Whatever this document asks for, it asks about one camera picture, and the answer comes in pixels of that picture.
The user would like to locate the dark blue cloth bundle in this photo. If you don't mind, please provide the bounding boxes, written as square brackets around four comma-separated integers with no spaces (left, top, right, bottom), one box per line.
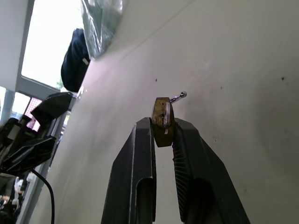
[60,28,92,92]

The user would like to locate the brass padlock with silver shackle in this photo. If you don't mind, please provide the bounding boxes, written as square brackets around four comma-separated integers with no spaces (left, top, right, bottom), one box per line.
[151,91,187,148]

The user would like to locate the clear crinkled plastic bag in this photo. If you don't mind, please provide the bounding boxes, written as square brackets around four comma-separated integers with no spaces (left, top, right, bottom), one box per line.
[80,0,123,59]

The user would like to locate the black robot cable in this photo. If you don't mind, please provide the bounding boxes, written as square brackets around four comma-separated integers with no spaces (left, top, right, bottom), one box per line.
[30,168,56,224]

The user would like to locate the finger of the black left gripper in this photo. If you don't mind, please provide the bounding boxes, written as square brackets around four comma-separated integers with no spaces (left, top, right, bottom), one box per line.
[3,136,57,173]
[30,91,74,127]

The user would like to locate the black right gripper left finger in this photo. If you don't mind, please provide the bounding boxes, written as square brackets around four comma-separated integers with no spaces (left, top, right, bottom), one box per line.
[101,117,157,224]

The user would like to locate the pink perforated panel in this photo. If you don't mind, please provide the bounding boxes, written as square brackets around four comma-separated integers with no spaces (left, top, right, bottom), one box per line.
[23,97,43,132]

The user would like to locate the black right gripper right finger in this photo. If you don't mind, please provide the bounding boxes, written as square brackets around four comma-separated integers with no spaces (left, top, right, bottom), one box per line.
[171,118,251,224]

